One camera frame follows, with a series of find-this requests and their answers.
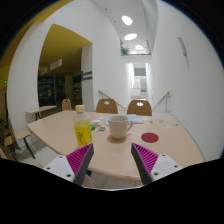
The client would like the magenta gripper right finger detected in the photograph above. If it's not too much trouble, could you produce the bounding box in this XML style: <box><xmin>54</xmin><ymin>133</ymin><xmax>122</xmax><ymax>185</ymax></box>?
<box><xmin>131</xmin><ymin>143</ymin><xmax>182</xmax><ymax>185</ymax></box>

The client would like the wooden chair far left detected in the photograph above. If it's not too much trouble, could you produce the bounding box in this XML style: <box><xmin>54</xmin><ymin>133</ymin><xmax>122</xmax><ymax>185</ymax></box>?
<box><xmin>62</xmin><ymin>99</ymin><xmax>72</xmax><ymax>110</ymax></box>

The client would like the wooden chair centre left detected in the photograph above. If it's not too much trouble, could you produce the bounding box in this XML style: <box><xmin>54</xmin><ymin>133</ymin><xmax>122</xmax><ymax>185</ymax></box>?
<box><xmin>96</xmin><ymin>99</ymin><xmax>118</xmax><ymax>114</ymax></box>

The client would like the wooden chair centre right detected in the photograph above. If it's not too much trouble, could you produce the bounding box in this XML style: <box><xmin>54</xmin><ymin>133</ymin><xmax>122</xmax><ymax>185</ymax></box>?
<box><xmin>127</xmin><ymin>100</ymin><xmax>152</xmax><ymax>116</ymax></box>

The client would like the small side table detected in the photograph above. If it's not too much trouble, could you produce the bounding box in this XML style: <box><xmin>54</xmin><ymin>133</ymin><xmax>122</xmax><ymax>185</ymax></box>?
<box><xmin>25</xmin><ymin>105</ymin><xmax>57</xmax><ymax>120</ymax></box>

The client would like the wooden chair at left edge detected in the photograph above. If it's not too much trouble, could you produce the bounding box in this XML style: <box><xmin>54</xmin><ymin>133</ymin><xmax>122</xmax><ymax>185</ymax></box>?
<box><xmin>4</xmin><ymin>120</ymin><xmax>35</xmax><ymax>159</ymax></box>

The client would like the white ceramic mug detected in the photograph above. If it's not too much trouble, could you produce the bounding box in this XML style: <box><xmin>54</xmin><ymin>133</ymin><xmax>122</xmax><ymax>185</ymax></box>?
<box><xmin>108</xmin><ymin>115</ymin><xmax>133</xmax><ymax>139</ymax></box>

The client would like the red round coaster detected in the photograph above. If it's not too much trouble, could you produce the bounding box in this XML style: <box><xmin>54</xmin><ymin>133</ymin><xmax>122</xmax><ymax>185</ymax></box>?
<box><xmin>141</xmin><ymin>133</ymin><xmax>159</xmax><ymax>143</ymax></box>

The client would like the balcony green plant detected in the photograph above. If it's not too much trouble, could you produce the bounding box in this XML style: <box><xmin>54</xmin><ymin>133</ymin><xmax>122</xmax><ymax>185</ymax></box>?
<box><xmin>121</xmin><ymin>46</ymin><xmax>129</xmax><ymax>56</ymax></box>

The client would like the hanging white red sign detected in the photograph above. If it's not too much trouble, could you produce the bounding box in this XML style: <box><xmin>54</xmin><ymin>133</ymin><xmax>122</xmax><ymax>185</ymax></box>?
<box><xmin>40</xmin><ymin>59</ymin><xmax>62</xmax><ymax>76</ymax></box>

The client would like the yellow drink plastic bottle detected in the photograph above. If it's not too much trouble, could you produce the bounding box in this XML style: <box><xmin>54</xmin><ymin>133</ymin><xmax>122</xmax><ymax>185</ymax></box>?
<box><xmin>73</xmin><ymin>105</ymin><xmax>92</xmax><ymax>147</ymax></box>

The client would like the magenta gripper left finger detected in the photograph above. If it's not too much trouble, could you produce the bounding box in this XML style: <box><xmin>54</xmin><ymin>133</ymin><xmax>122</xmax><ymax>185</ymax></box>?
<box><xmin>44</xmin><ymin>144</ymin><xmax>94</xmax><ymax>186</ymax></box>

